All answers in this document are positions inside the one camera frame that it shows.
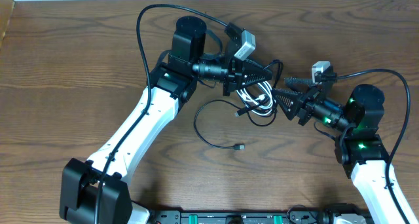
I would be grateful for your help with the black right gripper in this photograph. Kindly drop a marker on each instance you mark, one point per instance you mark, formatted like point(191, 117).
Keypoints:
point(308, 105)

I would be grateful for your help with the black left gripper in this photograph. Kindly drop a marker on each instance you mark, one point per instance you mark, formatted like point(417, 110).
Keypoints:
point(233, 75)

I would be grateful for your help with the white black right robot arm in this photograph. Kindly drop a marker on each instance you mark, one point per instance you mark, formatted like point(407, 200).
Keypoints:
point(358, 148)

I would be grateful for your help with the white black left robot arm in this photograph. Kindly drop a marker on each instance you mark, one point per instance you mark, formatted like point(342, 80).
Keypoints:
point(96, 190)

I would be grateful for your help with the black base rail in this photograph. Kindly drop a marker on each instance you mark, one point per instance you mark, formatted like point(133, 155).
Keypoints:
point(299, 214)

